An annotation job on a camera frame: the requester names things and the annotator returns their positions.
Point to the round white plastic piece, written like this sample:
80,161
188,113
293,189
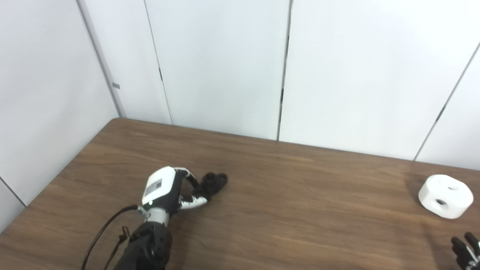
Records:
431,191

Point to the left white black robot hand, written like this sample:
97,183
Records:
161,185

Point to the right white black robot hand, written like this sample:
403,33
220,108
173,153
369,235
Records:
467,255

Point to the black plastic holder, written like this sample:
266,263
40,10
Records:
214,183

